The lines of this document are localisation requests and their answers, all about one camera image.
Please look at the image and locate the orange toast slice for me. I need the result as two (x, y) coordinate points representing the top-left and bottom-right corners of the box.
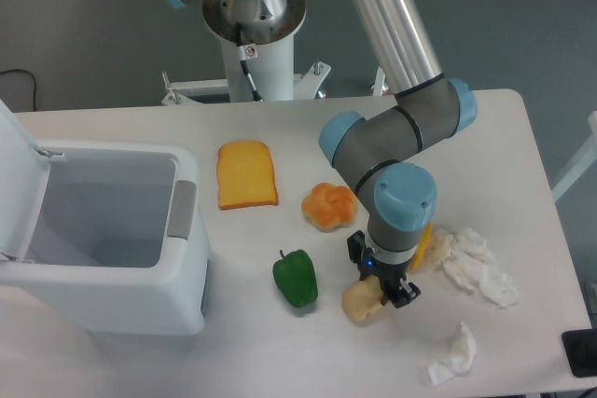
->
(216, 140), (279, 210)

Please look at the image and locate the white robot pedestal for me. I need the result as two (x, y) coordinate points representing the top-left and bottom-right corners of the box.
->
(160, 0), (393, 106)

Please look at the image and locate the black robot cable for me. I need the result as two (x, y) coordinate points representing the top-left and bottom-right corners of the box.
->
(234, 21), (265, 103)

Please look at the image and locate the white open trash bin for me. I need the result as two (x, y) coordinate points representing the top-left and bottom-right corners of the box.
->
(1, 108), (212, 336)

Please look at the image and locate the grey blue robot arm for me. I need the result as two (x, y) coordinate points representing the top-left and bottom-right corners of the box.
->
(168, 0), (478, 307)

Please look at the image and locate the yellow bell pepper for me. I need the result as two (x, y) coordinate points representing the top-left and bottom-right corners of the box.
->
(408, 223), (433, 272)

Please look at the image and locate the green bell pepper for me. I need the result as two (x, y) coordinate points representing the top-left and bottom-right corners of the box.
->
(272, 249), (318, 309)

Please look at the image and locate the black floor cable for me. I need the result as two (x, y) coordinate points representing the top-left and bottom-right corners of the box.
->
(0, 68), (43, 113)

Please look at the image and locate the large crumpled white tissue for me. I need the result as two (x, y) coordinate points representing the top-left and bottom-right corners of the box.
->
(427, 227), (520, 309)

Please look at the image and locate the pale square bread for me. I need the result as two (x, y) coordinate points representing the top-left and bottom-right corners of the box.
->
(341, 275), (383, 323)

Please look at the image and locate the white frame at right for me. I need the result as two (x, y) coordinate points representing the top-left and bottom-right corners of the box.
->
(551, 111), (596, 202)

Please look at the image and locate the small crumpled white tissue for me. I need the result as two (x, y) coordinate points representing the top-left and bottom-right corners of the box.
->
(427, 321), (478, 387)

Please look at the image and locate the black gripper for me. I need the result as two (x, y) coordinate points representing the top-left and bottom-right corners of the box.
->
(347, 230), (421, 309)

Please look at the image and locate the black device at edge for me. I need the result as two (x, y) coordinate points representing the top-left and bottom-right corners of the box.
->
(562, 329), (596, 377)

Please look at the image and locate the round knotted bread roll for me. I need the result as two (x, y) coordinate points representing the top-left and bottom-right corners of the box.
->
(301, 183), (357, 232)

